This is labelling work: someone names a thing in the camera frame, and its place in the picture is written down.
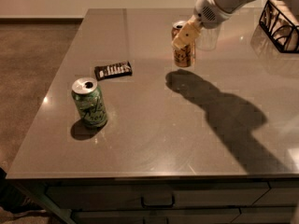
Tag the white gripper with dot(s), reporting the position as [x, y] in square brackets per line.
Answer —
[205, 13]

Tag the orange soda can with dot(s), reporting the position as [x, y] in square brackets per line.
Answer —
[184, 57]

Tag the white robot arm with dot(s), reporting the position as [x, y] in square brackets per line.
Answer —
[231, 6]

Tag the green soda can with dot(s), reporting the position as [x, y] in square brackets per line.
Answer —
[89, 102]

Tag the black snack bar wrapper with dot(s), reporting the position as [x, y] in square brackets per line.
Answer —
[113, 70]

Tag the grey right drawer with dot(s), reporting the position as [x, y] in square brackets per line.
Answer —
[280, 193]

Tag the grey lower drawer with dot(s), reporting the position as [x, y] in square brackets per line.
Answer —
[178, 216]

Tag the black wire napkin basket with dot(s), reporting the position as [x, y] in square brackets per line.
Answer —
[281, 26]

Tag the grey drawer with handle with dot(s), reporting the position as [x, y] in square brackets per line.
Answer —
[177, 195]

